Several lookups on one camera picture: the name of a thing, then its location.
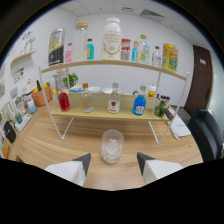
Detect small red liquid bottle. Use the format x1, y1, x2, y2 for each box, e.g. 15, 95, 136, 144
57, 88, 71, 113

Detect yellow drink can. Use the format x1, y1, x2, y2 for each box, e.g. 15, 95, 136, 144
162, 43, 180, 72

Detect clear glass with ice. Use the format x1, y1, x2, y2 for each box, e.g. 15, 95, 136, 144
100, 129, 125, 165

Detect white notebook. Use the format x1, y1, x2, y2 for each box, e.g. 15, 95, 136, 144
169, 114, 193, 139

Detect dark brown cylinder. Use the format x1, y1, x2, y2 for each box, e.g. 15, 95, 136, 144
164, 106, 176, 121

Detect glass with green leaves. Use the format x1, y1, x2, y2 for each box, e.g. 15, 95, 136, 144
153, 99, 168, 118

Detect black armchair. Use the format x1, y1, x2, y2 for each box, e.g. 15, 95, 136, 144
187, 107, 224, 163

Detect white two-tier wooden shelf rack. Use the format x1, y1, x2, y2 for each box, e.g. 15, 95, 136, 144
38, 59, 190, 145

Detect blue liquid bottle silver cap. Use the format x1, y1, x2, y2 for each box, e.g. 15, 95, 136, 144
132, 85, 148, 117

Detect white tray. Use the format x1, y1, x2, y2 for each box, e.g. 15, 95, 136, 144
14, 113, 33, 132

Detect dark small bottles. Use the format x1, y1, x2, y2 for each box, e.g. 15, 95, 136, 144
155, 94, 171, 104

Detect black handbag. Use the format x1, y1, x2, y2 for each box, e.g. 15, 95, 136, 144
2, 119, 17, 144

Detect clear bottle with red label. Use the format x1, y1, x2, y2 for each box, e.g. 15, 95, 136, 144
107, 82, 122, 115

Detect white bottle with red cap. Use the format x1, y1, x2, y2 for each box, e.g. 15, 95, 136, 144
147, 84, 157, 98

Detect orange basket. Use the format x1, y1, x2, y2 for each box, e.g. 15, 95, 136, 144
31, 87, 53, 108

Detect blue rimmed paper bowl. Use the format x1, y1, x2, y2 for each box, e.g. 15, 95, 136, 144
70, 85, 84, 94

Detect patterned white bowl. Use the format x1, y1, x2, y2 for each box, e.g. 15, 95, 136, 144
101, 86, 123, 95

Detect green potted plant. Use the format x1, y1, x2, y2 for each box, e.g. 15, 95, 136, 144
62, 72, 79, 89

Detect green toy cucumber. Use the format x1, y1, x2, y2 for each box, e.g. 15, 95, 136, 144
35, 79, 43, 92

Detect dark brown door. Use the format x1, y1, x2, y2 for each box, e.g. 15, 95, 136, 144
184, 44, 213, 118

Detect clear bottle with blue cap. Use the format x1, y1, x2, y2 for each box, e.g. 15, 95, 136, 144
151, 45, 163, 68

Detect small pink bottle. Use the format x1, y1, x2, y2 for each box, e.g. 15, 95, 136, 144
64, 42, 73, 64

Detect blue bottle with yellow cap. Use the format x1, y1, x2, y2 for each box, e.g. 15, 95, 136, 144
131, 40, 140, 63

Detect small teal bottle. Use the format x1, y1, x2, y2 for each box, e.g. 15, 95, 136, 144
86, 38, 95, 61

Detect black and silver can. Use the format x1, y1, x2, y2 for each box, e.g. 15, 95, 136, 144
47, 27, 67, 67

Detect glass jar with wooden lid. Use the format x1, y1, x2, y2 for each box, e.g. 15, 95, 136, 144
71, 21, 89, 63

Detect large white milk bottle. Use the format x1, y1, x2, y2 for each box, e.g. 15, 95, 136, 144
101, 17, 123, 61

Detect white figurine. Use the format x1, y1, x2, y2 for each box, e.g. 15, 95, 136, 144
23, 31, 37, 54

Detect ceiling air vent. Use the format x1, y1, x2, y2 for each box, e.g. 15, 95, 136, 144
139, 8, 165, 18

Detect wooden wall shelf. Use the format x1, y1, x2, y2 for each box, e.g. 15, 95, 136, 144
9, 49, 38, 66

